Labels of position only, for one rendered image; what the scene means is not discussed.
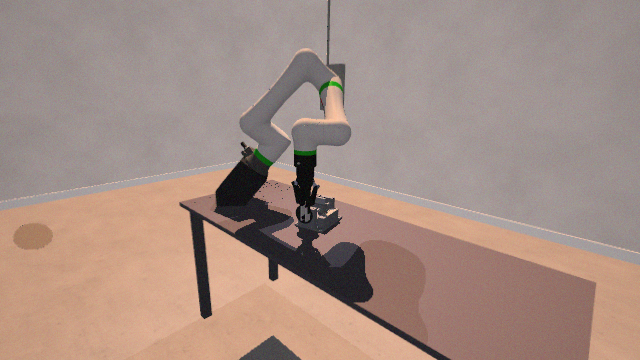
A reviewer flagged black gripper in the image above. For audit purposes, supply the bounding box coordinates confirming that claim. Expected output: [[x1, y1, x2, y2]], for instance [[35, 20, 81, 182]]
[[291, 168, 320, 222]]

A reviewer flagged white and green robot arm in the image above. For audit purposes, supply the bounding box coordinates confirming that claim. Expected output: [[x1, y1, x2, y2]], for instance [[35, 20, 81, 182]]
[[239, 49, 351, 176]]

